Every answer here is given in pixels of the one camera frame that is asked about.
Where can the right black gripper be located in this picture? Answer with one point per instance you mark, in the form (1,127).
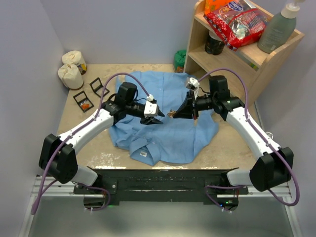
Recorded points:
(185,111)

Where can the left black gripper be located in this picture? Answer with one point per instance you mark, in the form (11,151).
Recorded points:
(150,120)

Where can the blue button shirt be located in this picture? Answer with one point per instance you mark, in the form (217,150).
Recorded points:
(175,140)

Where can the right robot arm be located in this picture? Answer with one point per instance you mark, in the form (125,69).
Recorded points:
(272,161)

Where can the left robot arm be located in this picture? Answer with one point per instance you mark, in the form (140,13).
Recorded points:
(58,156)

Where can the green lidded container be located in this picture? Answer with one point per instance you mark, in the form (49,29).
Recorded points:
(179,61)

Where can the black stand rear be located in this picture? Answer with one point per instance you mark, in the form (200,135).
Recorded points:
(97,87)

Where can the black stand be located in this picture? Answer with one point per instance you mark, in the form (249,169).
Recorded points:
(81,98)
(97,87)

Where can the black stand front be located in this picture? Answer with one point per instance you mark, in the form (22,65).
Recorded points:
(81,98)

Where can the dark jar on shelf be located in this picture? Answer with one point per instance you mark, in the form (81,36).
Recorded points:
(214,45)

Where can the wooden shelf unit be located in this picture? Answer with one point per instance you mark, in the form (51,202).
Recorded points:
(255,67)

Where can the white cloth bag front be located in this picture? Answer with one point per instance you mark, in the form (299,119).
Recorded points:
(70,76)

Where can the white cloth bag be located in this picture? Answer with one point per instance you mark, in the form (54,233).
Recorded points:
(70,76)
(75,57)

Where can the white cloth bag rear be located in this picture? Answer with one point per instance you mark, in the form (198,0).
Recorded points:
(75,57)

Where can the red candy bag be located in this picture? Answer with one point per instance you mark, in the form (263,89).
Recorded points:
(237,23)

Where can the orange snack box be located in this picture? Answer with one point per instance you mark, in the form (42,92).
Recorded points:
(212,5)

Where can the green pump bottle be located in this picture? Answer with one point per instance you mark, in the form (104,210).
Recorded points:
(280,27)

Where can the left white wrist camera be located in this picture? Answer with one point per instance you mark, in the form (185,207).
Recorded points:
(150,109)

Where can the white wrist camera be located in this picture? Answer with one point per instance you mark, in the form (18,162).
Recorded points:
(150,109)
(193,85)

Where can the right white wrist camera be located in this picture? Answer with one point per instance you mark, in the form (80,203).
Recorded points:
(193,85)

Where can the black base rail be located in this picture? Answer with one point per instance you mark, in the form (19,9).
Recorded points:
(158,185)

